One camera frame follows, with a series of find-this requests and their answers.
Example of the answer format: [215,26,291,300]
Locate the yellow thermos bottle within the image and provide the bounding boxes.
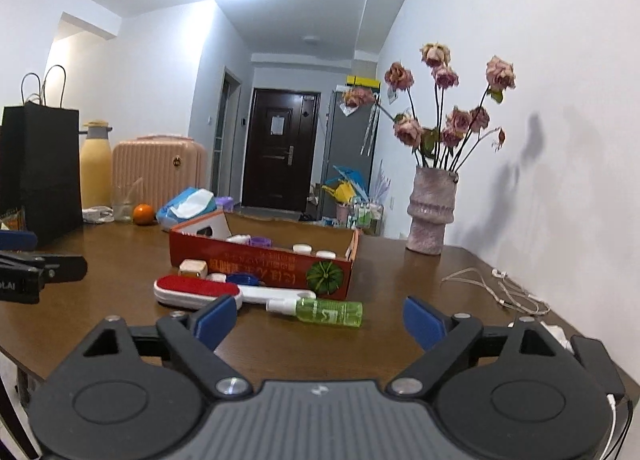
[80,121,113,211]

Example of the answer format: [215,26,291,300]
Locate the pink textured vase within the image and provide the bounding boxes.
[406,165,460,257]

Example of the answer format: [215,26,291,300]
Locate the red cardboard box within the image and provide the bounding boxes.
[169,211,361,301]

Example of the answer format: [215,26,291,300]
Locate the dark brown entrance door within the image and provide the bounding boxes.
[241,88,321,213]

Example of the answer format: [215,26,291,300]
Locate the brown snack packet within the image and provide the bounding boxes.
[0,207,26,231]

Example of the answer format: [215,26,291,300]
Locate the clear glass cup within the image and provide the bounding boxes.
[112,179,143,223]

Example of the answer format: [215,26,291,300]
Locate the white charger with cable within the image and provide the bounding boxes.
[82,206,116,225]

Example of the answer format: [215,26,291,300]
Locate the black phone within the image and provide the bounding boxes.
[570,335,627,398]

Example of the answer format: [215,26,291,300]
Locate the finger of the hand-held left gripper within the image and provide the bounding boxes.
[0,251,88,285]
[0,231,38,251]

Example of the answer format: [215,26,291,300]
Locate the blue tissue pack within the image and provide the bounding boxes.
[156,188,218,233]

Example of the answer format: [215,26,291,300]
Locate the grey refrigerator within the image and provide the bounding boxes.
[320,90,381,221]

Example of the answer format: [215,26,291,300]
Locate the green spray bottle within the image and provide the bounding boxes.
[265,297,363,329]

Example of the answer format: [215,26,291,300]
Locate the black paper bag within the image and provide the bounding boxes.
[0,64,83,248]

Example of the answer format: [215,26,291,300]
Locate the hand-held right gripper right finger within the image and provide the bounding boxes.
[387,296,571,398]

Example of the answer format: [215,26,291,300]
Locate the hanging folded umbrella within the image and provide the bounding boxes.
[361,107,377,157]

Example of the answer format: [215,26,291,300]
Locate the grey interior door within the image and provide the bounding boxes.
[212,67,241,201]

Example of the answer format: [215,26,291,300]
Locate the red and white lint brush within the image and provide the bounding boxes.
[153,275,317,311]

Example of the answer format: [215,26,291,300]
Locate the pink ribbed suitcase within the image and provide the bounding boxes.
[112,136,208,213]

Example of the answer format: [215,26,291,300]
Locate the bunch of dried pink roses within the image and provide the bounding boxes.
[341,42,517,171]

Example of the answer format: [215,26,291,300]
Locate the rack of small bottles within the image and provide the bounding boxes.
[350,197,383,231]

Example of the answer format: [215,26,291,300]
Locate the crumpled white tissue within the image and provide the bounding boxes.
[508,320,573,348]

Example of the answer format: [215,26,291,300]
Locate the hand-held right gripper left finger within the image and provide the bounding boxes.
[70,295,253,398]

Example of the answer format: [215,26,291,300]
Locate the white charging cable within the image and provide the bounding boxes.
[602,392,619,460]

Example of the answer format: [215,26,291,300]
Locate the blue folding rack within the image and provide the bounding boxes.
[332,165,368,191]

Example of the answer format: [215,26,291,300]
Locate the white wired earphones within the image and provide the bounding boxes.
[441,267,552,315]

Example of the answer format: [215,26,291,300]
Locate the yellow watering can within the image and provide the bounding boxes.
[322,180,353,203]

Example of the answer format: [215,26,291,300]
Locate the purple dried lavender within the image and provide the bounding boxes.
[372,160,393,201]

